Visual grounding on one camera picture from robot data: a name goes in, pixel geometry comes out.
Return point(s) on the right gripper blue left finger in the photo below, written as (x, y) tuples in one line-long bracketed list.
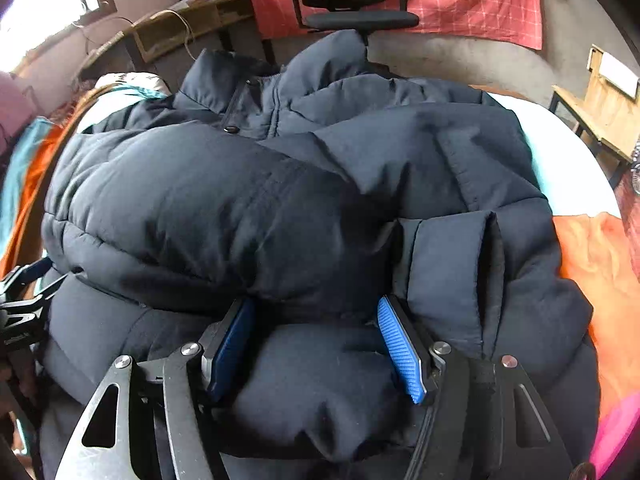
[(224, 344)]

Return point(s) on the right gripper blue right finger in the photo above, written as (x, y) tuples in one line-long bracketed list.
[(413, 362)]

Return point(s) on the dark navy puffer jacket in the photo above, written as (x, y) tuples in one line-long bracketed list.
[(300, 239)]

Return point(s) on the pink hanging cloth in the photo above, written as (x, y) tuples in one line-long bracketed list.
[(16, 112)]

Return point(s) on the colourful striped bedspread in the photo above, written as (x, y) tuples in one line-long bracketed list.
[(590, 239)]

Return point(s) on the wooden desk with shelf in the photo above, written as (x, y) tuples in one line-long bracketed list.
[(137, 47)]

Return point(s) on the light wooden chair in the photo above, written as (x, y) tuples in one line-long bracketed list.
[(607, 116)]

